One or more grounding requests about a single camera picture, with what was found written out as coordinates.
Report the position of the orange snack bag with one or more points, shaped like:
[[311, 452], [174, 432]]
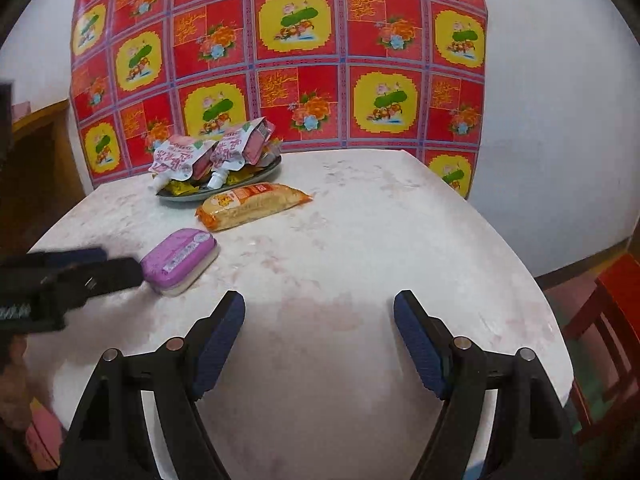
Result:
[[250, 205]]

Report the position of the wooden cabinet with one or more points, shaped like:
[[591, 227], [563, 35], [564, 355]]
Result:
[[40, 180]]

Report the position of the red wooden chair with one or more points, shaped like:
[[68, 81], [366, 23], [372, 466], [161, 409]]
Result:
[[615, 300]]

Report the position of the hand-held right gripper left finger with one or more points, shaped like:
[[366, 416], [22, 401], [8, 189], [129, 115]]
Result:
[[220, 350]]

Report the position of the red floral wall cloth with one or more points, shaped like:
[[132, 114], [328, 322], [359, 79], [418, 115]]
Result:
[[300, 85]]

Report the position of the person's left forearm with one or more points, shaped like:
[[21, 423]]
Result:
[[15, 385]]

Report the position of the pink box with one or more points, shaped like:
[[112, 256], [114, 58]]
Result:
[[21, 110]]

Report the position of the pink spout pouch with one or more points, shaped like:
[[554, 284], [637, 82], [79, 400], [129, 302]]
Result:
[[180, 160], [240, 147]]

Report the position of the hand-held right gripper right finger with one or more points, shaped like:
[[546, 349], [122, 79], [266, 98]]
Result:
[[420, 350]]

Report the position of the blue patterned plate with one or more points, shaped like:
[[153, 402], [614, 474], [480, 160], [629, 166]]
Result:
[[220, 191]]

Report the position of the purple lidded box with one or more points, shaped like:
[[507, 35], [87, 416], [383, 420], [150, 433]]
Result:
[[177, 257]]

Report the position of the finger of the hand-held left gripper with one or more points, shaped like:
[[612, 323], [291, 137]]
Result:
[[110, 275], [60, 259]]

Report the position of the pink yellow cloth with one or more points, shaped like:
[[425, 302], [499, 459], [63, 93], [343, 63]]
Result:
[[45, 435]]

